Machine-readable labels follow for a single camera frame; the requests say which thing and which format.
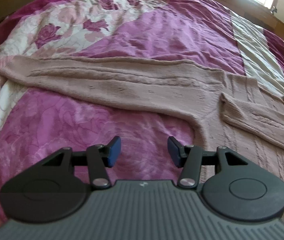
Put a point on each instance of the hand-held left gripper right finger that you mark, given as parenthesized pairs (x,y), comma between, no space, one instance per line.
(174,152)

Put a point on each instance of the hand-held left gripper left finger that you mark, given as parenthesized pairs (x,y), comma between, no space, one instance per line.
(114,152)

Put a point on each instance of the pink knitted cardigan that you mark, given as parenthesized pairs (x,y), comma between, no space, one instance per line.
(157,85)

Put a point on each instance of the purple floral quilt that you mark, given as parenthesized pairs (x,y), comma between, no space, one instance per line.
(132,30)

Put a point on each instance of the maroon and white striped blanket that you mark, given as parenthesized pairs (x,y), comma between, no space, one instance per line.
(251,47)

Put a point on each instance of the low wooden cabinet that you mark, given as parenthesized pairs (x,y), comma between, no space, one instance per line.
(264,20)

